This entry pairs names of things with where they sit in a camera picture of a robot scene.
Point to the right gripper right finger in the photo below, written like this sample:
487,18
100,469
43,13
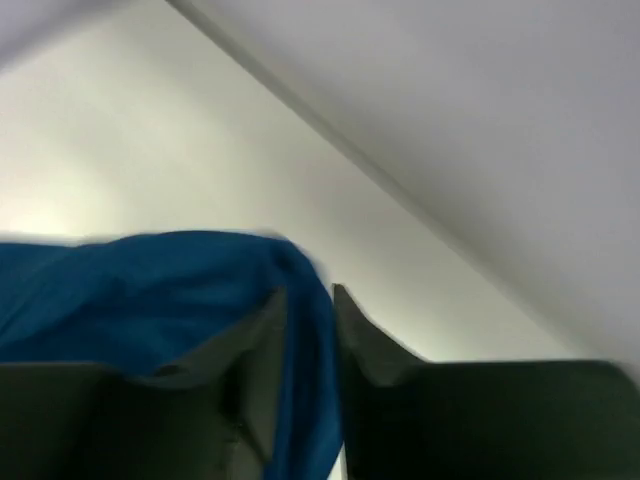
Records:
407,418

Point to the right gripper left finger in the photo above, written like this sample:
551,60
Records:
211,414

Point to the blue t shirt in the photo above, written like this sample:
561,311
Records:
138,303

